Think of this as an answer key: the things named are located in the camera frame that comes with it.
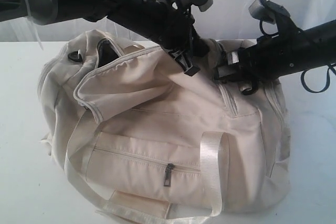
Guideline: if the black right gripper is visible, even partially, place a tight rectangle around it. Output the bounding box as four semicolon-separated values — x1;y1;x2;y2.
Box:
213;22;335;82

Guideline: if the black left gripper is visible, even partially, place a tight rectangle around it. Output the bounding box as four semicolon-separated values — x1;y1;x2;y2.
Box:
107;0;209;77

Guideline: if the cream fabric duffel bag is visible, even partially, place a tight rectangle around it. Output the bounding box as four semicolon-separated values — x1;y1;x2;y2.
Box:
38;30;290;223

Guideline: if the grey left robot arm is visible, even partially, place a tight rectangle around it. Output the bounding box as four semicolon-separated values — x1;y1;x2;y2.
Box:
1;0;213;76

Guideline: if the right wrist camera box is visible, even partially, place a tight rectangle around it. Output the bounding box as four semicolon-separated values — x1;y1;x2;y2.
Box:
248;0;290;25

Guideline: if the white cable tie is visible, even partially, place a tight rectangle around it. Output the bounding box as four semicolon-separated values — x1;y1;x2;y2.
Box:
24;0;44;50

